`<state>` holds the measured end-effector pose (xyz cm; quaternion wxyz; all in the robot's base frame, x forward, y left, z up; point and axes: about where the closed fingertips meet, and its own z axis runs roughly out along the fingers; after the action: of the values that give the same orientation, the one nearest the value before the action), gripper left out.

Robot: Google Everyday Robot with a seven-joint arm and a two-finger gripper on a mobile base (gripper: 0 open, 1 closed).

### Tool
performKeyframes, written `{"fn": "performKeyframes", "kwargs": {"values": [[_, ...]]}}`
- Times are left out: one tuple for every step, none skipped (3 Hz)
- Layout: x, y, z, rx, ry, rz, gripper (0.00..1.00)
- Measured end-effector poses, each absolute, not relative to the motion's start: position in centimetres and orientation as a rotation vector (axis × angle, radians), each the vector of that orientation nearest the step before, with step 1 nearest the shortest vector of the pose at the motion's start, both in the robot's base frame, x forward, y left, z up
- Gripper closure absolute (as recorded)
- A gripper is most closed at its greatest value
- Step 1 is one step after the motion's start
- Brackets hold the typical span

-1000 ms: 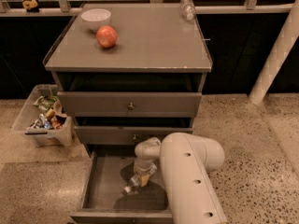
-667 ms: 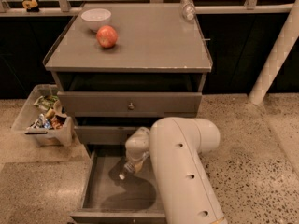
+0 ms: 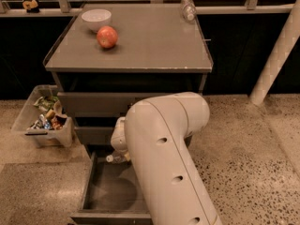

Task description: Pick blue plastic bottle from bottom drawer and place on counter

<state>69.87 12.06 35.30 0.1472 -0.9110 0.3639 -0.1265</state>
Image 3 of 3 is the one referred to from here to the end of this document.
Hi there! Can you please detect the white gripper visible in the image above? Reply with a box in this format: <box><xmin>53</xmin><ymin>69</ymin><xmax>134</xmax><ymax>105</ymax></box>
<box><xmin>111</xmin><ymin>117</ymin><xmax>131</xmax><ymax>161</ymax></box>

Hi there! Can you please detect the clear plastic bottle blue label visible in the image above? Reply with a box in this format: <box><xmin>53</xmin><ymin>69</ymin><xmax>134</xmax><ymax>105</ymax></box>
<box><xmin>106</xmin><ymin>151</ymin><xmax>129</xmax><ymax>164</ymax></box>

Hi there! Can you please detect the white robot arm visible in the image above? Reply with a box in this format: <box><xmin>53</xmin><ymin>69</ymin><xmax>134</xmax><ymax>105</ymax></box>
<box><xmin>111</xmin><ymin>92</ymin><xmax>223</xmax><ymax>225</ymax></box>

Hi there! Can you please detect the grey open bottom drawer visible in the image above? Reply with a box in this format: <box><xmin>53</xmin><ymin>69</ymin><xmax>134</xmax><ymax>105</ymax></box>
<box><xmin>70</xmin><ymin>147</ymin><xmax>153</xmax><ymax>225</ymax></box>

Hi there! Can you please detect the grey middle drawer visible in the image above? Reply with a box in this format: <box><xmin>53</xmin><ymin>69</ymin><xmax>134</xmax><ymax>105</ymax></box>
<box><xmin>75</xmin><ymin>127</ymin><xmax>114</xmax><ymax>145</ymax></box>

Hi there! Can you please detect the grey top drawer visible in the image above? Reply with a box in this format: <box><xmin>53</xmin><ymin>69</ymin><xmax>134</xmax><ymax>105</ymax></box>
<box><xmin>58</xmin><ymin>92</ymin><xmax>165</xmax><ymax>117</ymax></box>

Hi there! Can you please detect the grey drawer cabinet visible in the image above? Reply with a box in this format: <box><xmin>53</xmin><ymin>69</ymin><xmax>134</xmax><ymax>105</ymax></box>
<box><xmin>42</xmin><ymin>2</ymin><xmax>215</xmax><ymax>157</ymax></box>

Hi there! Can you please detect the clear plastic bottle on counter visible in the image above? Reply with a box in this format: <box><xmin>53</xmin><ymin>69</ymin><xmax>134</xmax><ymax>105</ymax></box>
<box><xmin>181</xmin><ymin>0</ymin><xmax>196</xmax><ymax>22</ymax></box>

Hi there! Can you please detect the brown snack packet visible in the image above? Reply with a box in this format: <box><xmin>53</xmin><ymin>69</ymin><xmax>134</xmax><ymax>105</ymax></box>
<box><xmin>51</xmin><ymin>115</ymin><xmax>67</xmax><ymax>130</ymax></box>

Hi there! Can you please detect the blue silver snack packet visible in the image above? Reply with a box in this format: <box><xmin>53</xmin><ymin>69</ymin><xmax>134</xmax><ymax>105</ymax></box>
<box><xmin>29</xmin><ymin>114</ymin><xmax>53</xmax><ymax>130</ymax></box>

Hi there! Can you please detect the clear plastic bin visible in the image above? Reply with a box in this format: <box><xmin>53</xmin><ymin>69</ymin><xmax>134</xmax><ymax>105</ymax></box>
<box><xmin>11</xmin><ymin>84</ymin><xmax>73</xmax><ymax>147</ymax></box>

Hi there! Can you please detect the green snack bag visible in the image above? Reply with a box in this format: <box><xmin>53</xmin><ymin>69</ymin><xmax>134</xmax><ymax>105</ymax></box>
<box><xmin>34</xmin><ymin>96</ymin><xmax>58</xmax><ymax>113</ymax></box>

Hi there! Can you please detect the red apple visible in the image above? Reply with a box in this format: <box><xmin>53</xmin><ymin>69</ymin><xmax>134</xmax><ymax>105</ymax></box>
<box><xmin>97</xmin><ymin>26</ymin><xmax>118</xmax><ymax>49</ymax></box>

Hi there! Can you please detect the white bowl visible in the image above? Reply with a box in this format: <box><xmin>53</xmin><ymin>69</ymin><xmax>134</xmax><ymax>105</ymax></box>
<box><xmin>82</xmin><ymin>8</ymin><xmax>112</xmax><ymax>33</ymax></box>

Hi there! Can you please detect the metal window railing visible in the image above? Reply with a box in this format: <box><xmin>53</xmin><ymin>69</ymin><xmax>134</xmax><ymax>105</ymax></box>
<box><xmin>0</xmin><ymin>0</ymin><xmax>300</xmax><ymax>19</ymax></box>

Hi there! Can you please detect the yellow black object on ledge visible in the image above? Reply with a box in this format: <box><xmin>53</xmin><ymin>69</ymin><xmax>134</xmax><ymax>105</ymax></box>
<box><xmin>22</xmin><ymin>0</ymin><xmax>39</xmax><ymax>13</ymax></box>

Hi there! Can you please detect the white diagonal pole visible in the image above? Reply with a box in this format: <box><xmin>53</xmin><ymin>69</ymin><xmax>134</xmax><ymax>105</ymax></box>
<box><xmin>249</xmin><ymin>0</ymin><xmax>300</xmax><ymax>106</ymax></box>

